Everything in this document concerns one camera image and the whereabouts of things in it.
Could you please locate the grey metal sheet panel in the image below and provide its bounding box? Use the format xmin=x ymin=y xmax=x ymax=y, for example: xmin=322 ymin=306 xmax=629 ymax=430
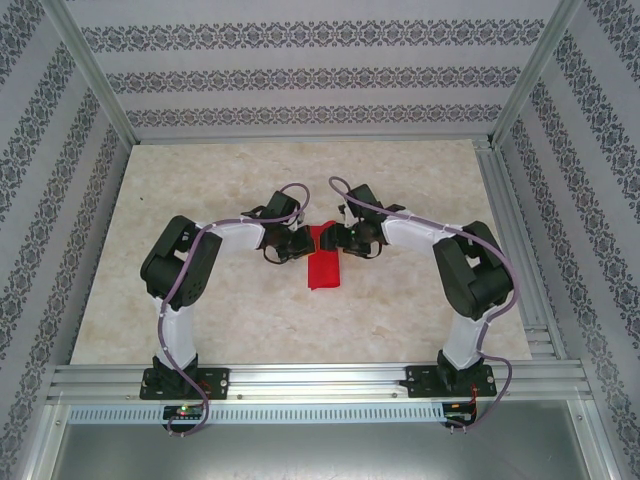
xmin=19 ymin=399 xmax=619 ymax=480

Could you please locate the long aluminium mounting rail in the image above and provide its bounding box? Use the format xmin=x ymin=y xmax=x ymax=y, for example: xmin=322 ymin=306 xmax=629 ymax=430
xmin=47 ymin=360 xmax=594 ymax=404

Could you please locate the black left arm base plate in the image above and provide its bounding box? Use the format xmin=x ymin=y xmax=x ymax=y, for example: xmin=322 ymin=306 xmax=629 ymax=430
xmin=142 ymin=367 xmax=231 ymax=401

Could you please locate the slotted grey cable duct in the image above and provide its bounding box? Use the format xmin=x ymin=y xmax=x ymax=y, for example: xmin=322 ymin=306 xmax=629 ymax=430
xmin=67 ymin=402 xmax=449 ymax=425

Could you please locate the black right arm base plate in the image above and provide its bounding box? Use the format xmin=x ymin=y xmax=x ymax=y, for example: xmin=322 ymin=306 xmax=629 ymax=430
xmin=405 ymin=364 xmax=497 ymax=400

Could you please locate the aluminium side rail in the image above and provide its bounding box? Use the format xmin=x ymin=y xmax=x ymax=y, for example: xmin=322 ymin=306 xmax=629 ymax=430
xmin=473 ymin=138 xmax=569 ymax=362

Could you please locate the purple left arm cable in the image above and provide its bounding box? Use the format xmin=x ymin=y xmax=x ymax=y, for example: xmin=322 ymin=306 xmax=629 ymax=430
xmin=157 ymin=182 xmax=311 ymax=439

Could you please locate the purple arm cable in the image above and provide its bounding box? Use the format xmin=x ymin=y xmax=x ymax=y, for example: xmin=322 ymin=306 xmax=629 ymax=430
xmin=327 ymin=174 xmax=517 ymax=434
xmin=157 ymin=182 xmax=311 ymax=439

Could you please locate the aluminium frame post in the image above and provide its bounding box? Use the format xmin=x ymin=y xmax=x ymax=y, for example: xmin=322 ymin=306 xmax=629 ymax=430
xmin=42 ymin=0 xmax=139 ymax=147
xmin=489 ymin=0 xmax=586 ymax=149

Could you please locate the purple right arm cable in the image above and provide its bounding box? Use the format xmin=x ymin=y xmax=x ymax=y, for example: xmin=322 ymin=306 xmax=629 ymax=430
xmin=327 ymin=174 xmax=517 ymax=434

